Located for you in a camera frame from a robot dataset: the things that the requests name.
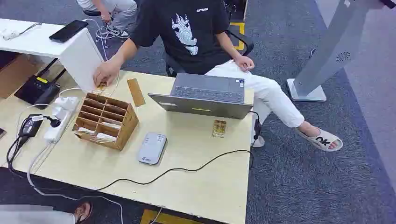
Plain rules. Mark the person's left hand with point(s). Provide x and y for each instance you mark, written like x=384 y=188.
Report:
x=244 y=62

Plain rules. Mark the person's right hand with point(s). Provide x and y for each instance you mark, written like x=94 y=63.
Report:
x=106 y=72

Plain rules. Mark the white side desk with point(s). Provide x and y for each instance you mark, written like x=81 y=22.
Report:
x=77 y=55

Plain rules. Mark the flat wooden strip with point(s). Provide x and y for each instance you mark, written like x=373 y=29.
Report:
x=136 y=92

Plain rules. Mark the grey laptop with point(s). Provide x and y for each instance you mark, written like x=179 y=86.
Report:
x=204 y=92

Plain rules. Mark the white card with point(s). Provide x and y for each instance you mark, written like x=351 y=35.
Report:
x=84 y=130
x=105 y=137
x=110 y=125

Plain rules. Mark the wooden card box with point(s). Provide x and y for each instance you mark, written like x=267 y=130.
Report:
x=123 y=123

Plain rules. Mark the black smartphone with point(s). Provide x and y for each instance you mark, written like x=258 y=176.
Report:
x=68 y=31

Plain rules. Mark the person in black shirt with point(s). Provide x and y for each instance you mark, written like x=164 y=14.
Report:
x=185 y=52

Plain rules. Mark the person in grey trousers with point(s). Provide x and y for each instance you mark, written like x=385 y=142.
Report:
x=119 y=12

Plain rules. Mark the white power strip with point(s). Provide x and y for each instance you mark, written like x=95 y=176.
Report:
x=62 y=117

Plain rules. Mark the black laptop charger plug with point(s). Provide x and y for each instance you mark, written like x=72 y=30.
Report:
x=257 y=127

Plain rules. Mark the black router box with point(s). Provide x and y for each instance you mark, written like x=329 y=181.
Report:
x=37 y=91

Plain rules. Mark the grey floor stand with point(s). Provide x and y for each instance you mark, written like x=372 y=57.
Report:
x=331 y=52

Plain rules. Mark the black power adapter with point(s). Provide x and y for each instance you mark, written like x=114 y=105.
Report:
x=30 y=126

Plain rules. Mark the small white device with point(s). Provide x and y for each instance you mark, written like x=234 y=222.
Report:
x=8 y=34

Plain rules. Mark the person's foot in sandal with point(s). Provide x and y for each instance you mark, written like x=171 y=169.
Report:
x=83 y=212

